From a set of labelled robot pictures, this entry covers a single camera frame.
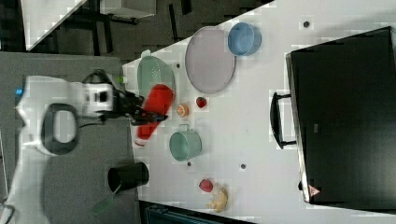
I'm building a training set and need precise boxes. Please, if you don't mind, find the grey foam board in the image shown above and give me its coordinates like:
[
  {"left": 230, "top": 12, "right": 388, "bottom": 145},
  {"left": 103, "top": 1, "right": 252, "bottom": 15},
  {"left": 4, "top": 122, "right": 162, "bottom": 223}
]
[{"left": 1, "top": 52, "right": 138, "bottom": 224}]

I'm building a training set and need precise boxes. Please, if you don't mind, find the black cylinder cup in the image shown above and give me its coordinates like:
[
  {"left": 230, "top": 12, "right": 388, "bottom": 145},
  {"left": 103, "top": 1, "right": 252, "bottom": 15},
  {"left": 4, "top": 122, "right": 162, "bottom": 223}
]
[{"left": 107, "top": 162, "right": 149, "bottom": 192}]

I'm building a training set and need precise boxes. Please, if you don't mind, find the blue bowl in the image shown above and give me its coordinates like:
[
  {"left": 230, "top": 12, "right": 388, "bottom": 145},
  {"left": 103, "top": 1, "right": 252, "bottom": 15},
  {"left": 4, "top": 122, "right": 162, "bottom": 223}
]
[{"left": 228, "top": 22, "right": 262, "bottom": 56}]

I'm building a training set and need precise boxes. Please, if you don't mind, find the green marker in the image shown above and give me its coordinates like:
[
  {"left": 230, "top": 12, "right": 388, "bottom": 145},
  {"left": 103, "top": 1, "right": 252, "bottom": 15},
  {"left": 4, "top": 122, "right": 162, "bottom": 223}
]
[{"left": 117, "top": 76, "right": 128, "bottom": 84}]

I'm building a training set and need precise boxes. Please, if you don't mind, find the tan toy chicken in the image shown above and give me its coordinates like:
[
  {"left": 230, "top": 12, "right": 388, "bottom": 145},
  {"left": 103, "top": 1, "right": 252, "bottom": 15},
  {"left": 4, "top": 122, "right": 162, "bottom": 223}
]
[{"left": 206, "top": 187, "right": 228, "bottom": 213}]

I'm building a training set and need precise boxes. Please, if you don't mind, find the orange toy fruit half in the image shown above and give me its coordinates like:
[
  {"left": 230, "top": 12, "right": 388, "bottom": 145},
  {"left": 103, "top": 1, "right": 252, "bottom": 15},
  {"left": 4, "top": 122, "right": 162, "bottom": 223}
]
[{"left": 177, "top": 104, "right": 190, "bottom": 118}]

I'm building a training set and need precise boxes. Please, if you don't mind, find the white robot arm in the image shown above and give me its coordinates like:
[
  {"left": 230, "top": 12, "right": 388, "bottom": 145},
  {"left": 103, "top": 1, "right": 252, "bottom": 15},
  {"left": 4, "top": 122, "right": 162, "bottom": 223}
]
[{"left": 1, "top": 69, "right": 167, "bottom": 224}]

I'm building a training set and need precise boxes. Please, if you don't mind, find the black oven door handle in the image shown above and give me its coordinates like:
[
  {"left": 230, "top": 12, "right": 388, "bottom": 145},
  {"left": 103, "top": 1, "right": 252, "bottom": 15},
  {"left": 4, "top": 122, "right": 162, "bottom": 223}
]
[{"left": 270, "top": 92, "right": 297, "bottom": 149}]

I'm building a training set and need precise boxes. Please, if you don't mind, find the green mug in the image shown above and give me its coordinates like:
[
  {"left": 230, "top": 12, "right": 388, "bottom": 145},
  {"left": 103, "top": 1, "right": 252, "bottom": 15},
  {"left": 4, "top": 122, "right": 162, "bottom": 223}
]
[{"left": 169, "top": 124, "right": 202, "bottom": 161}]

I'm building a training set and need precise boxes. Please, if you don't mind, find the lilac round plate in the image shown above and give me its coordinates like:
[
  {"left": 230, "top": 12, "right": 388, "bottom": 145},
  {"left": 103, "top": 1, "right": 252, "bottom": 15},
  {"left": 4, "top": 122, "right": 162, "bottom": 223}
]
[{"left": 185, "top": 26, "right": 235, "bottom": 94}]

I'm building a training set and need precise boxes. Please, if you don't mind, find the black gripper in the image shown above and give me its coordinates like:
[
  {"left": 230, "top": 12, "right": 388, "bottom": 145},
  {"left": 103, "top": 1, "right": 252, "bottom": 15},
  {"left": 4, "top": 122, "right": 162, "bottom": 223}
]
[{"left": 112, "top": 90, "right": 167, "bottom": 126}]

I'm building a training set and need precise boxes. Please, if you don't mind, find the green colander bowl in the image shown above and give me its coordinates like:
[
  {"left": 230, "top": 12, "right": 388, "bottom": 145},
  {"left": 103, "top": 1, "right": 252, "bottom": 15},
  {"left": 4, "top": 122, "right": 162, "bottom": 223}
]
[{"left": 137, "top": 49, "right": 177, "bottom": 99}]

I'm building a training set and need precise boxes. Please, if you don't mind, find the red ketchup bottle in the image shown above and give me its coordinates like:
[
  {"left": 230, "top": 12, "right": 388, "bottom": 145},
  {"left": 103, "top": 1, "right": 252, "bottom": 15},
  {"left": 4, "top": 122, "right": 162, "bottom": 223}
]
[{"left": 134, "top": 84, "right": 174, "bottom": 148}]

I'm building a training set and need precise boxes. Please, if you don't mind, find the red toy apple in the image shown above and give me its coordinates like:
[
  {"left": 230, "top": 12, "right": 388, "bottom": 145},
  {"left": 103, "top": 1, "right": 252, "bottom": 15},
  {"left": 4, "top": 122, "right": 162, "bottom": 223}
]
[{"left": 199, "top": 179, "right": 213, "bottom": 192}]

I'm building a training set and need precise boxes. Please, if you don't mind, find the red toy strawberry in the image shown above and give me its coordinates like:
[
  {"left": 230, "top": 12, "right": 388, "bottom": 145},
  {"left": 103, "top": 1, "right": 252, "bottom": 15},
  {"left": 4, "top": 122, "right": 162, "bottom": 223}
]
[{"left": 195, "top": 97, "right": 207, "bottom": 108}]

